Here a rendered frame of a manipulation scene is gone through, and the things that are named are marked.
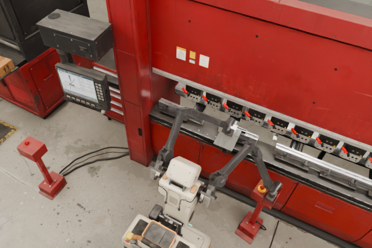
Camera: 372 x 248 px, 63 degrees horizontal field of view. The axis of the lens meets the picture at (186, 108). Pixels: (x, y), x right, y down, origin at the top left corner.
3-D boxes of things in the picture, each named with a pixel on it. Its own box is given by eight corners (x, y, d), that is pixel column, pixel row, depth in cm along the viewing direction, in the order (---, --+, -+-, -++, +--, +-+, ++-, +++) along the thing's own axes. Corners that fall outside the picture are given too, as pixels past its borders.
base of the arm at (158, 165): (148, 166, 231) (161, 174, 227) (152, 156, 231) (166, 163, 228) (152, 166, 239) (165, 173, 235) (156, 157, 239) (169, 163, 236)
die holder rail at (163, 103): (158, 107, 320) (158, 101, 313) (161, 104, 323) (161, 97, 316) (202, 125, 306) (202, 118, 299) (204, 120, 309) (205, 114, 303)
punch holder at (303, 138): (289, 137, 261) (295, 125, 249) (292, 130, 266) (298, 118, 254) (307, 144, 257) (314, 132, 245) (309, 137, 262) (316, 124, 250)
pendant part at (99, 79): (64, 97, 273) (53, 65, 247) (72, 88, 281) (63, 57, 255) (108, 112, 263) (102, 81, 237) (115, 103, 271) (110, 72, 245)
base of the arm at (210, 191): (199, 192, 218) (214, 200, 215) (203, 181, 219) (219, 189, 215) (201, 191, 226) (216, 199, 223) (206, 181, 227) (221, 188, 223)
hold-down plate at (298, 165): (274, 159, 281) (275, 157, 279) (275, 154, 285) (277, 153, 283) (307, 172, 273) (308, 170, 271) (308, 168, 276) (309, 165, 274)
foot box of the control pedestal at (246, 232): (233, 232, 321) (236, 227, 312) (246, 215, 335) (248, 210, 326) (250, 244, 313) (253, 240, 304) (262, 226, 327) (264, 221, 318)
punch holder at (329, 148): (313, 146, 255) (320, 134, 243) (315, 139, 261) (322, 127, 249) (331, 153, 251) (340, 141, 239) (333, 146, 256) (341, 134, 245)
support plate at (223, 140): (212, 144, 276) (213, 143, 275) (223, 124, 292) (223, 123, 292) (231, 151, 271) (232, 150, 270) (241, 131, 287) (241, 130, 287)
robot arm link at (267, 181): (246, 149, 239) (256, 153, 230) (251, 144, 241) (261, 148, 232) (263, 188, 256) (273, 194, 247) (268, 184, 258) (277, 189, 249)
